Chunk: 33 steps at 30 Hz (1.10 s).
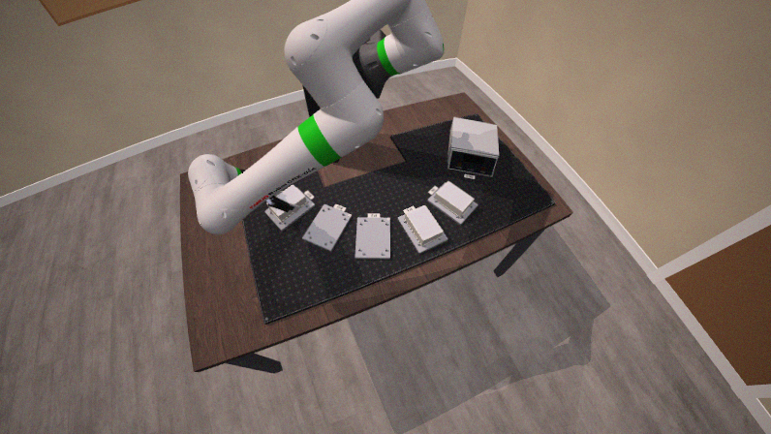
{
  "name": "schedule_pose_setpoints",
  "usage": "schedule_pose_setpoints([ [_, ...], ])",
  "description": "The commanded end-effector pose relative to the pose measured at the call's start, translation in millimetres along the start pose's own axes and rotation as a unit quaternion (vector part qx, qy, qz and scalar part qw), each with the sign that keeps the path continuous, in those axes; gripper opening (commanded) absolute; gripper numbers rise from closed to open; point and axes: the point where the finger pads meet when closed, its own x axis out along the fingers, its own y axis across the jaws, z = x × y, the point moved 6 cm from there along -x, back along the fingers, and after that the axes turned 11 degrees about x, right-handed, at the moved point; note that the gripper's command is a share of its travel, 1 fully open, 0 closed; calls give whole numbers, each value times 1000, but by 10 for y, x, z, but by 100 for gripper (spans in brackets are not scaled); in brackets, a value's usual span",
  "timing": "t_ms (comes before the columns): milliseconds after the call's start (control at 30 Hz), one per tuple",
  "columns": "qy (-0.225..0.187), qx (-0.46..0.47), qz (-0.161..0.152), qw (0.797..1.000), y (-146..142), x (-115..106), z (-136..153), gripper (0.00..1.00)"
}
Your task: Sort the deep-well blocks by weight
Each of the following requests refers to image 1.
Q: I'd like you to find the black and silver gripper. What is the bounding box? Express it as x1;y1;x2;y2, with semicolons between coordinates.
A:
266;191;300;213

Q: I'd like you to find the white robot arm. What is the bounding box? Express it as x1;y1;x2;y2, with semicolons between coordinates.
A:
188;0;444;234

